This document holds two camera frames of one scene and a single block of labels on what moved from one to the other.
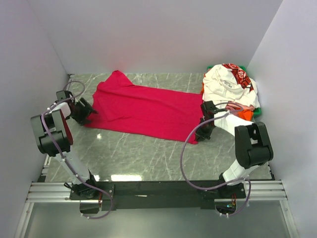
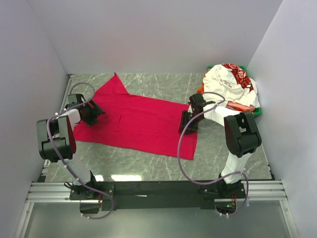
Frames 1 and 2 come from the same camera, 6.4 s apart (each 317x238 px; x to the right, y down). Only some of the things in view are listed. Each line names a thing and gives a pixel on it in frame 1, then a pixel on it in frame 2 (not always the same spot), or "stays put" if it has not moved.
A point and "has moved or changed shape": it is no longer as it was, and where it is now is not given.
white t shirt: [220, 85] stays put
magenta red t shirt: [157, 112] has moved or changed shape
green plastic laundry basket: [257, 111] stays put
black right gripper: [200, 136] -> [184, 121]
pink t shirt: [234, 107] stays put
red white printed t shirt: [240, 75] stays put
